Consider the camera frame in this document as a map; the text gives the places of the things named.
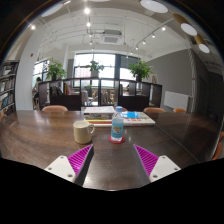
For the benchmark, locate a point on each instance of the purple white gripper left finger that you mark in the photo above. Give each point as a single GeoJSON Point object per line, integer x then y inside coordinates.
{"type": "Point", "coordinates": [74, 167]}

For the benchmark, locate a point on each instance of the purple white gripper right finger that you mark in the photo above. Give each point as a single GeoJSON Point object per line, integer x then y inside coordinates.
{"type": "Point", "coordinates": [156, 167]}

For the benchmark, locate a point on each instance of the clear plastic water bottle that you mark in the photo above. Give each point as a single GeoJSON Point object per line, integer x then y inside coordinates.
{"type": "Point", "coordinates": [117, 125]}

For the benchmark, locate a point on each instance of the cream ceramic mug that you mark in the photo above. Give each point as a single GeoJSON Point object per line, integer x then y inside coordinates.
{"type": "Point", "coordinates": [83, 131]}

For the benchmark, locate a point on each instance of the white book blue cover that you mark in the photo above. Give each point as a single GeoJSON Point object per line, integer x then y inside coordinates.
{"type": "Point", "coordinates": [132, 118]}

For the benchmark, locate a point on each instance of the stack of books left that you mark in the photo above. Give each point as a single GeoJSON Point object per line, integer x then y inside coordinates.
{"type": "Point", "coordinates": [99, 116]}

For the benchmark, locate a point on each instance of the orange chair back right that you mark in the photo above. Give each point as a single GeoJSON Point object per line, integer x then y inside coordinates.
{"type": "Point", "coordinates": [154, 110]}

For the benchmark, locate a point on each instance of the orange chair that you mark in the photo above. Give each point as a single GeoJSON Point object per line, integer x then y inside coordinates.
{"type": "Point", "coordinates": [179, 110]}
{"type": "Point", "coordinates": [154, 110]}
{"type": "Point", "coordinates": [55, 108]}

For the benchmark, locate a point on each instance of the orange chair far right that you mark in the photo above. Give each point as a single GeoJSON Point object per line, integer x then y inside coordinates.
{"type": "Point", "coordinates": [179, 110]}

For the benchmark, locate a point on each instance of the orange chair back left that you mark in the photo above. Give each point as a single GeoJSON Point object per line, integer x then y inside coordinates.
{"type": "Point", "coordinates": [55, 108]}

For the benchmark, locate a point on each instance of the orange chair right edge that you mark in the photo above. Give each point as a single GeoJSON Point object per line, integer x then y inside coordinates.
{"type": "Point", "coordinates": [219, 147]}

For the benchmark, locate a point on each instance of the dark open shelf divider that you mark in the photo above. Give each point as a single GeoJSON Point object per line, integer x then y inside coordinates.
{"type": "Point", "coordinates": [77, 93]}

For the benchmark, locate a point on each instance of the potted plant left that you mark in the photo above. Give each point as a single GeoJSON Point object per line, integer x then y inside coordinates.
{"type": "Point", "coordinates": [55, 70]}

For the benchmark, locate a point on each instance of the potted plant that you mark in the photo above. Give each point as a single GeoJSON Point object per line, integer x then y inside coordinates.
{"type": "Point", "coordinates": [55, 70]}
{"type": "Point", "coordinates": [95, 68]}
{"type": "Point", "coordinates": [141, 70]}

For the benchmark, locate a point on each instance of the potted plant right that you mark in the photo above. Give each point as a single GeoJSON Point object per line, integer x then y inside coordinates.
{"type": "Point", "coordinates": [141, 70]}

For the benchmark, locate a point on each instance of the potted plant middle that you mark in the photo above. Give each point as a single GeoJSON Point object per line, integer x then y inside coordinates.
{"type": "Point", "coordinates": [95, 68]}

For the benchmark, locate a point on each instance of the bookshelf with books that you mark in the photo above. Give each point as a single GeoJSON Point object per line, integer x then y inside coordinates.
{"type": "Point", "coordinates": [8, 73]}

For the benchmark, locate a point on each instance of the ceiling air conditioner unit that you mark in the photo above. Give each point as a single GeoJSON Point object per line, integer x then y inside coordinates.
{"type": "Point", "coordinates": [111, 37]}

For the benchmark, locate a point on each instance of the white board against wall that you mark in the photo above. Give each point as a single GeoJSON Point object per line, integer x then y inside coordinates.
{"type": "Point", "coordinates": [176, 100]}

